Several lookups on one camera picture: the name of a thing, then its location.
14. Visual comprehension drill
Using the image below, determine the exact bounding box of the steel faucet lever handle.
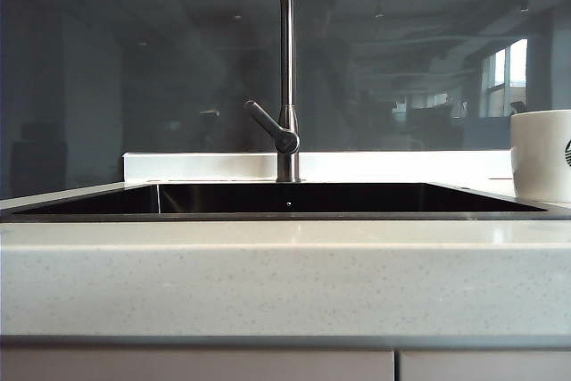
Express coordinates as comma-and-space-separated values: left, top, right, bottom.
243, 100, 301, 153

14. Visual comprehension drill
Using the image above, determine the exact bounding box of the white Starbucks logo mug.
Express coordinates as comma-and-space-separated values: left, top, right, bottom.
509, 109, 571, 203

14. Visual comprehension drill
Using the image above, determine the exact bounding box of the black undermount sink basin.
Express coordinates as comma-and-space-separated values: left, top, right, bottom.
0, 181, 571, 222

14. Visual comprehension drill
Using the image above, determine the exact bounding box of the steel gooseneck kitchen faucet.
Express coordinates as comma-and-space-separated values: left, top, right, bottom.
262, 0, 304, 183

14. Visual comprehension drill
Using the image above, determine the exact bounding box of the white countertop backsplash ledge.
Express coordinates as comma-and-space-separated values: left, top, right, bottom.
122, 150, 517, 184

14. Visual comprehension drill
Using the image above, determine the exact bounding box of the wide beige cabinet door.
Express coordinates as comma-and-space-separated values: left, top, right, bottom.
0, 348, 396, 381

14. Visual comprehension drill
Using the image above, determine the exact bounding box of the narrow beige cabinet door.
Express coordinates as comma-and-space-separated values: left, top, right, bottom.
399, 350, 571, 381

